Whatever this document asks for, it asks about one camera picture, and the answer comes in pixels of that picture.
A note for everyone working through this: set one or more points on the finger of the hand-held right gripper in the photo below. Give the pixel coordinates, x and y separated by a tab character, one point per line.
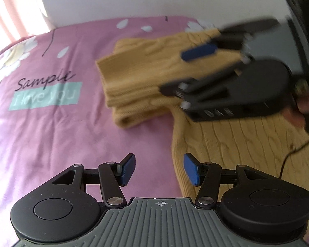
198	52
195	88

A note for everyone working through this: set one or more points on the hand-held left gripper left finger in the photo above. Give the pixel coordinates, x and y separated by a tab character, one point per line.
127	169

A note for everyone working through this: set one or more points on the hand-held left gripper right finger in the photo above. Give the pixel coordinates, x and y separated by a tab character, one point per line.
191	169

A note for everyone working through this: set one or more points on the person's right hand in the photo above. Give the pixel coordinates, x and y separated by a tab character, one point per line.
300	113

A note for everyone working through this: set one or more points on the pink floral bed sheet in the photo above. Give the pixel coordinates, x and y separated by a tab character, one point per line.
67	133

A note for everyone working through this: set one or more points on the pink striped curtain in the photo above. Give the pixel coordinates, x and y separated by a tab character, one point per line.
12	12

